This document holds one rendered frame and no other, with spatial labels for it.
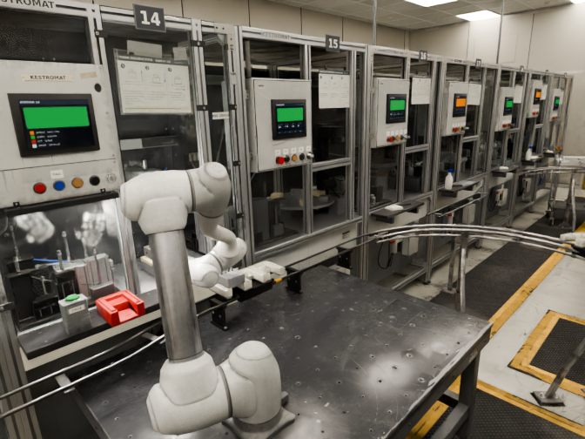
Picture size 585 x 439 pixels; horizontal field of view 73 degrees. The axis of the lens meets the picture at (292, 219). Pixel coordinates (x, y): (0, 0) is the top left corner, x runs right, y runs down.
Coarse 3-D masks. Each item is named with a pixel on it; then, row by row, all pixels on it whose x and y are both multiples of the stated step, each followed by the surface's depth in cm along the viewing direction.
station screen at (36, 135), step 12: (24, 120) 127; (24, 132) 128; (36, 132) 130; (48, 132) 132; (60, 132) 135; (72, 132) 137; (84, 132) 140; (36, 144) 130; (48, 144) 133; (60, 144) 135; (72, 144) 138; (84, 144) 141
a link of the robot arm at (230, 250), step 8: (200, 216) 129; (200, 224) 134; (208, 224) 132; (216, 224) 134; (208, 232) 137; (216, 232) 141; (224, 232) 149; (224, 240) 154; (232, 240) 160; (240, 240) 176; (216, 248) 169; (224, 248) 166; (232, 248) 166; (240, 248) 173; (216, 256) 168; (224, 256) 167; (232, 256) 168; (240, 256) 173; (224, 264) 169; (232, 264) 173
